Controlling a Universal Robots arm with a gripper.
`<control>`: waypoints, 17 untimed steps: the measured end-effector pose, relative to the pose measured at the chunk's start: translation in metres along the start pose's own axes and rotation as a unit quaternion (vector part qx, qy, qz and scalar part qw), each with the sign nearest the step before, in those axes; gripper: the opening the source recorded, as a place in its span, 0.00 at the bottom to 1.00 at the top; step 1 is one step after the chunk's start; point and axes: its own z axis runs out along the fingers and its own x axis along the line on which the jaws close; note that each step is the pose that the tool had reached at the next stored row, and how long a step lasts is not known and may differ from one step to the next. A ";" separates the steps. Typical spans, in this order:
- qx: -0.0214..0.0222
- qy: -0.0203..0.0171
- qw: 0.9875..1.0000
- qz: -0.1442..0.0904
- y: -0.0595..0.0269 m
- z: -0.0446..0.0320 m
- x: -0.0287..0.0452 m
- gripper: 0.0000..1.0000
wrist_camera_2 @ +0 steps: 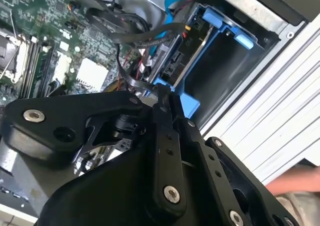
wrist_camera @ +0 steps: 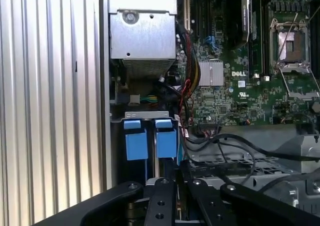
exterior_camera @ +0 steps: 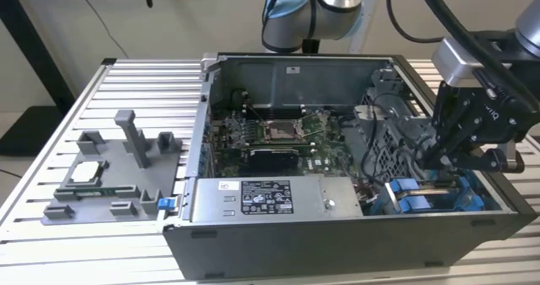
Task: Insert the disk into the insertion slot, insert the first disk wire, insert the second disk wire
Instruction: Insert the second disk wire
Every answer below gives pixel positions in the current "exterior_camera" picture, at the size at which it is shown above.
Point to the green RAM stick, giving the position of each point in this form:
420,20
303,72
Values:
106,191

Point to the dark grey PC case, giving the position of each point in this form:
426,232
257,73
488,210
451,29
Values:
316,247

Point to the green motherboard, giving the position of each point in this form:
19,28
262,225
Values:
329,158

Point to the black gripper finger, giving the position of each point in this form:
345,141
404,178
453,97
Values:
449,120
493,160

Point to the black graphics card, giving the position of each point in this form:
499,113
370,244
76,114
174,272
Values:
271,161

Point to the white upright post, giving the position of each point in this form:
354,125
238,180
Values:
356,45

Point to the small blue plastic clip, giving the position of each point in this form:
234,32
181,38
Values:
164,203

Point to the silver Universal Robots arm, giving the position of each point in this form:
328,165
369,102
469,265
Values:
290,29

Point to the black flat base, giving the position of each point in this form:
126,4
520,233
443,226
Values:
29,130

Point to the black slanted post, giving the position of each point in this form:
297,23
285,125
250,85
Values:
32,45

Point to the perforated metal drive cage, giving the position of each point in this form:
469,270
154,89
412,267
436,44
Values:
380,152

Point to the CPU socket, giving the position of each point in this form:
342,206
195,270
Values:
281,130

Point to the silver CPU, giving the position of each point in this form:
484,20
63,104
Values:
86,172

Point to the silver power supply unit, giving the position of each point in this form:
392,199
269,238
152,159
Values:
211,203

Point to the grey plastic parts rack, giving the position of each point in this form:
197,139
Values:
122,174

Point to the thin locking lever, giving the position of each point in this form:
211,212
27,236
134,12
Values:
257,112

